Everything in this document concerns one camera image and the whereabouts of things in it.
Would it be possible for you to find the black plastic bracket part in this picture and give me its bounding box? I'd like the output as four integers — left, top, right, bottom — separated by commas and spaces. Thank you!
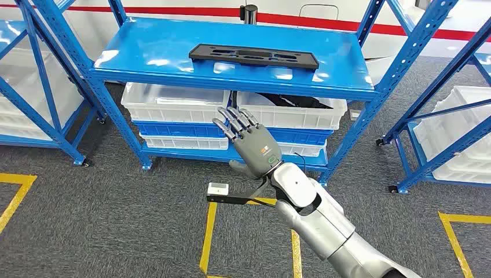
188, 43, 320, 71

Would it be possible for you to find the blue metal shelf rack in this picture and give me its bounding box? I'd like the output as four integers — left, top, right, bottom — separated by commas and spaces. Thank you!
376, 19, 491, 195
0, 0, 106, 166
17, 0, 459, 187

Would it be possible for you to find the black part in crate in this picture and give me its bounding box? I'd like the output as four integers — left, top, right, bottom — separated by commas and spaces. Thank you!
257, 92, 334, 109

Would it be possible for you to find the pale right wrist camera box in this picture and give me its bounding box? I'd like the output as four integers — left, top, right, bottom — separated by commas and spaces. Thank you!
207, 182, 230, 196

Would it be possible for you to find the red barrier belt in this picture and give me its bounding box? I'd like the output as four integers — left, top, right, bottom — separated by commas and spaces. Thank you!
258, 12, 491, 42
0, 3, 241, 17

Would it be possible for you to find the white car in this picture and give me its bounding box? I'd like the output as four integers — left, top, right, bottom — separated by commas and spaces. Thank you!
0, 0, 491, 86

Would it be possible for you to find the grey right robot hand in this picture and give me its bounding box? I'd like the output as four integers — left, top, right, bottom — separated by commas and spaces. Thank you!
212, 107, 284, 180

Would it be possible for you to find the black stanchion post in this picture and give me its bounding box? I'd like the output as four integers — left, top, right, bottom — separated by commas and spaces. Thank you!
240, 4, 258, 25

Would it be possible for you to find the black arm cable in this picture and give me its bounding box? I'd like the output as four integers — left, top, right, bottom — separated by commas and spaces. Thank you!
293, 152, 307, 173

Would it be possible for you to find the yellow floor tape square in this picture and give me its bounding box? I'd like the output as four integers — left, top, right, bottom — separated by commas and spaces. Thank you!
438, 212, 491, 278

